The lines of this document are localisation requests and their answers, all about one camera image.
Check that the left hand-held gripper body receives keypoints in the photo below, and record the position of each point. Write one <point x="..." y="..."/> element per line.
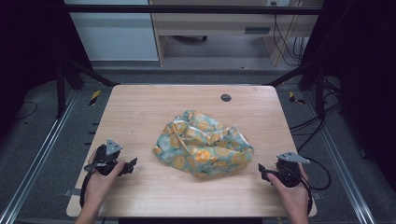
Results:
<point x="105" y="155"/>

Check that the white cabinet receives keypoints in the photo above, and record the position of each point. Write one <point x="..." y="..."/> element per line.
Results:
<point x="115" y="34"/>

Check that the black metal frame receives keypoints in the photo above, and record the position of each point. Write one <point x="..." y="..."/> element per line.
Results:
<point x="71" y="71"/>

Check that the person's left hand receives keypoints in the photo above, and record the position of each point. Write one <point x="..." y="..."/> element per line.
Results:
<point x="101" y="186"/>

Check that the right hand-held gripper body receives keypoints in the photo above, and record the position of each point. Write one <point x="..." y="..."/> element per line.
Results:
<point x="289" y="168"/>

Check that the aluminium floor rail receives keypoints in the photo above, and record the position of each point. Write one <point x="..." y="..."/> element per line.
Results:
<point x="342" y="168"/>
<point x="37" y="155"/>

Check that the teal orange-print cloth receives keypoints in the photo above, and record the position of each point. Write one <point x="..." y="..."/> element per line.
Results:
<point x="202" y="143"/>

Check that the grey table grommet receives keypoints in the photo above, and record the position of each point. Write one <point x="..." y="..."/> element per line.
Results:
<point x="226" y="97"/>

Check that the yellow black striped tape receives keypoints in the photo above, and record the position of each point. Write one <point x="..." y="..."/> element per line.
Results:
<point x="294" y="97"/>
<point x="95" y="97"/>

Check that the person's right hand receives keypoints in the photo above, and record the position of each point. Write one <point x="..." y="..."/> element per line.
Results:
<point x="289" y="193"/>

